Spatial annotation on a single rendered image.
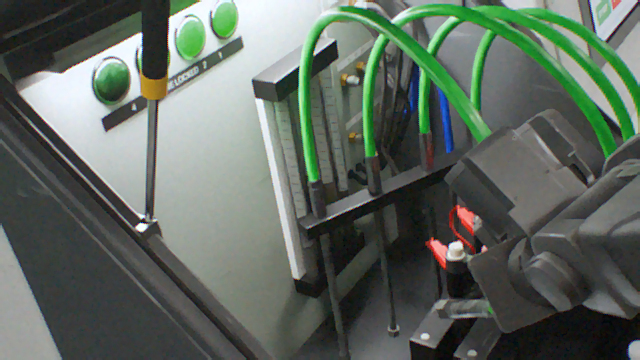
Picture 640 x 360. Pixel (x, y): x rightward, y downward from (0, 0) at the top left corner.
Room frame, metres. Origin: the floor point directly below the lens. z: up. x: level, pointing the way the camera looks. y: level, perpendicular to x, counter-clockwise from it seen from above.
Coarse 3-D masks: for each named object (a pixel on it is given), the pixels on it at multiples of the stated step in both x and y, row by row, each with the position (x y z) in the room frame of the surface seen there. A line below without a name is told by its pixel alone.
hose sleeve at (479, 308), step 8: (448, 304) 0.59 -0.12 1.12; (456, 304) 0.58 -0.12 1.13; (464, 304) 0.57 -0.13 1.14; (472, 304) 0.56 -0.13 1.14; (480, 304) 0.55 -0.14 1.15; (488, 304) 0.54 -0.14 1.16; (448, 312) 0.59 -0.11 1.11; (456, 312) 0.58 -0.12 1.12; (464, 312) 0.57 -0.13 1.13; (472, 312) 0.55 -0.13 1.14; (480, 312) 0.54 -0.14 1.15; (488, 312) 0.54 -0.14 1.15
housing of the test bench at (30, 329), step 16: (0, 224) 0.64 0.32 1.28; (0, 240) 0.64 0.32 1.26; (0, 256) 0.65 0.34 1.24; (0, 272) 0.67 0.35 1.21; (16, 272) 0.64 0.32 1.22; (0, 288) 0.68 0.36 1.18; (16, 288) 0.65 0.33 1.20; (0, 304) 0.69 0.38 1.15; (16, 304) 0.67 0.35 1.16; (32, 304) 0.64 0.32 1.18; (0, 320) 0.70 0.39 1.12; (16, 320) 0.68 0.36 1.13; (32, 320) 0.65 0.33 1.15; (0, 336) 0.72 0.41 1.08; (16, 336) 0.69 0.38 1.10; (32, 336) 0.66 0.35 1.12; (48, 336) 0.64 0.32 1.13; (0, 352) 0.73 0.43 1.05; (16, 352) 0.70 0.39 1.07; (32, 352) 0.68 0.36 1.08; (48, 352) 0.65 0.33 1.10
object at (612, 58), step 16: (544, 16) 0.87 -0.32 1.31; (560, 16) 0.86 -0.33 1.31; (576, 32) 0.84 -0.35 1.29; (592, 32) 0.84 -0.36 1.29; (480, 48) 0.92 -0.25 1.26; (608, 48) 0.82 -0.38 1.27; (480, 64) 0.93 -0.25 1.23; (624, 64) 0.81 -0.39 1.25; (480, 80) 0.93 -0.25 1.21; (624, 80) 0.81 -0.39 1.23; (480, 96) 0.93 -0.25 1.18; (480, 112) 0.93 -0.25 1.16
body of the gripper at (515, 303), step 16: (512, 240) 0.47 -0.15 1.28; (480, 256) 0.47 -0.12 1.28; (496, 256) 0.47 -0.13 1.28; (512, 256) 0.45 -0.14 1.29; (480, 272) 0.46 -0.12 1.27; (496, 272) 0.46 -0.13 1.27; (512, 272) 0.44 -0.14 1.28; (496, 288) 0.45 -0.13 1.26; (512, 288) 0.45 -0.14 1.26; (528, 288) 0.41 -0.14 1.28; (496, 304) 0.44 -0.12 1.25; (512, 304) 0.44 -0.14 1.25; (528, 304) 0.44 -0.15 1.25; (544, 304) 0.43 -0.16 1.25; (496, 320) 0.44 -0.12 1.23; (512, 320) 0.43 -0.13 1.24; (528, 320) 0.43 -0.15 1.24
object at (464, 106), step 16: (320, 16) 0.75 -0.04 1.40; (336, 16) 0.72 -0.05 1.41; (352, 16) 0.69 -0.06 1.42; (368, 16) 0.67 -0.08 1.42; (320, 32) 0.76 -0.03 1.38; (384, 32) 0.65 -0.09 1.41; (400, 32) 0.63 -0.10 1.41; (304, 48) 0.79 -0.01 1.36; (416, 48) 0.61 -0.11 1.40; (304, 64) 0.79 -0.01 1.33; (432, 64) 0.59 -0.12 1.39; (304, 80) 0.80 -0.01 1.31; (432, 80) 0.59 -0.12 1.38; (448, 80) 0.58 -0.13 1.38; (304, 96) 0.81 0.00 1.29; (448, 96) 0.57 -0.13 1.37; (464, 96) 0.57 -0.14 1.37; (304, 112) 0.81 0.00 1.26; (464, 112) 0.56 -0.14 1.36; (304, 128) 0.82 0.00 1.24; (480, 128) 0.54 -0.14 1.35; (304, 144) 0.82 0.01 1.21
